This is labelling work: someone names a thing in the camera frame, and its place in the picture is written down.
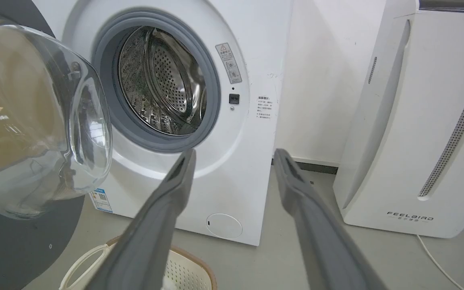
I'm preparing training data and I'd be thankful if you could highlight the white laundry basket brown rim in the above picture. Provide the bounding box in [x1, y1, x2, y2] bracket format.
[59, 236, 218, 290]

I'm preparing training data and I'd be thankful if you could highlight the white Feelbird air purifier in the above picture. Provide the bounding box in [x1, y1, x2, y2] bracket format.
[333, 0, 464, 238]

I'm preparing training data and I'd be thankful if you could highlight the white front-load washing machine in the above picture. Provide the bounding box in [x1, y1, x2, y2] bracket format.
[32, 0, 294, 247]

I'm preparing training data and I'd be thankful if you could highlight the white power cable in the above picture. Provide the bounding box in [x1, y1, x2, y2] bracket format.
[416, 212, 464, 290]

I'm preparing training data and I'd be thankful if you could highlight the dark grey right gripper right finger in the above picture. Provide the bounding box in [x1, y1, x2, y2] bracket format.
[273, 148, 386, 290]

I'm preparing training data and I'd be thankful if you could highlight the washing machine door glass bowl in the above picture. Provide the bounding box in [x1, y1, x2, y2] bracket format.
[0, 0, 113, 290]

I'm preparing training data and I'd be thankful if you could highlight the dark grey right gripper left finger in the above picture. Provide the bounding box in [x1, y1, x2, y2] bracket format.
[85, 148, 197, 290]

